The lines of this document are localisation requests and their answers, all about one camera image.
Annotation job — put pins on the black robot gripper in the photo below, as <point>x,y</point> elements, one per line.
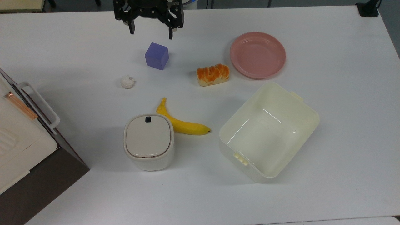
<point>150,9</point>

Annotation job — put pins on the orange glazed bread loaf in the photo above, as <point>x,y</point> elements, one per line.
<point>212,75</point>

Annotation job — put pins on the pink plate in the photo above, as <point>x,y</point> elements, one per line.
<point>257,54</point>

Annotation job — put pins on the purple cube block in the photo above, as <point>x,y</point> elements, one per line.
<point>156,56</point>

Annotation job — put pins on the crumpled white tissue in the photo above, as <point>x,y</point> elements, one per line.
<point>127,82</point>

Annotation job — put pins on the yellow banana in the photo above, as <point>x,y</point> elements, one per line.
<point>186,126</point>

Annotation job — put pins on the small white lidded trash bin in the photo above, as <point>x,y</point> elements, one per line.
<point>148,137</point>

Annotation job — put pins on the beige background table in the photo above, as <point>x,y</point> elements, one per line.
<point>18,4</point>

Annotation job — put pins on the orange tape strip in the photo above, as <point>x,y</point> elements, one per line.
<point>20,105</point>

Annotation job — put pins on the cream open plastic container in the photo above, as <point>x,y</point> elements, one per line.
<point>268,137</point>

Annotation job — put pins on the dark brown wooden cabinet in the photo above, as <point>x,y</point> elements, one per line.
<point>47,187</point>

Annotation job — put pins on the black camera stand base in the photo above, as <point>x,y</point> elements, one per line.
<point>368,9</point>

